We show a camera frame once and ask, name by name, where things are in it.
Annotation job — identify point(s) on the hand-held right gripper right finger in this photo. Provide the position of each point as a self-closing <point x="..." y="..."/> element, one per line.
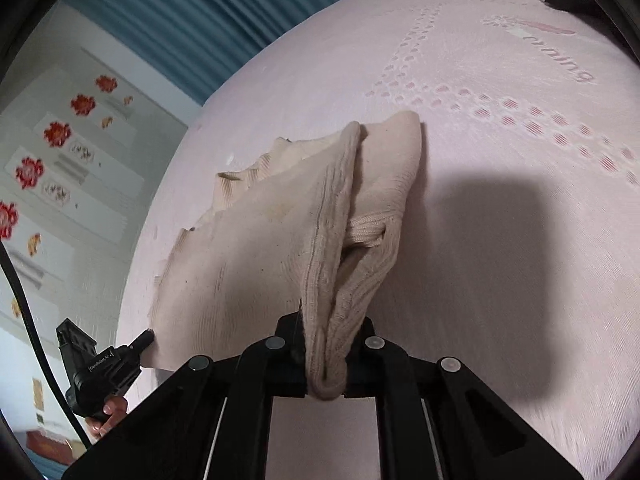
<point x="362" y="370"/>

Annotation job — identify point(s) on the person's left hand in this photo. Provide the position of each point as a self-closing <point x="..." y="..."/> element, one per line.
<point x="110" y="417"/>

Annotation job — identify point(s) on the yellow fan sticker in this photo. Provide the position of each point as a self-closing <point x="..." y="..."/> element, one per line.
<point x="106" y="121"/>
<point x="34" y="244"/>

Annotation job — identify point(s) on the bed with pink sheet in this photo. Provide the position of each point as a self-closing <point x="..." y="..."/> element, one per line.
<point x="500" y="260"/>

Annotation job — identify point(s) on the beige knit sweater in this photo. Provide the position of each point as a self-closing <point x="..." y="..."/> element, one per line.
<point x="260" y="240"/>

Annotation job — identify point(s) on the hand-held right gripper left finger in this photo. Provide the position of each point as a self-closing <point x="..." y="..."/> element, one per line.
<point x="290" y="375"/>

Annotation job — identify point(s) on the white wardrobe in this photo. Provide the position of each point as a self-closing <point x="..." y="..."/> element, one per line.
<point x="115" y="170"/>

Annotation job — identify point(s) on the teal curtain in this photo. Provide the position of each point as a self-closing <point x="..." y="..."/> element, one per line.
<point x="200" y="25"/>

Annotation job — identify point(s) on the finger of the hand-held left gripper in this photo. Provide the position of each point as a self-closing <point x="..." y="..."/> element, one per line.
<point x="142" y="342"/>

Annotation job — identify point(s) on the red paper-cut decoration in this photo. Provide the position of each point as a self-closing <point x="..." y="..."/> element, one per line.
<point x="6" y="220"/>
<point x="106" y="83"/>
<point x="29" y="172"/>
<point x="57" y="133"/>
<point x="82" y="105"/>

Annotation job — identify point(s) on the reddish brown object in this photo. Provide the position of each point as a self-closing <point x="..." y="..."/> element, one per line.
<point x="47" y="447"/>

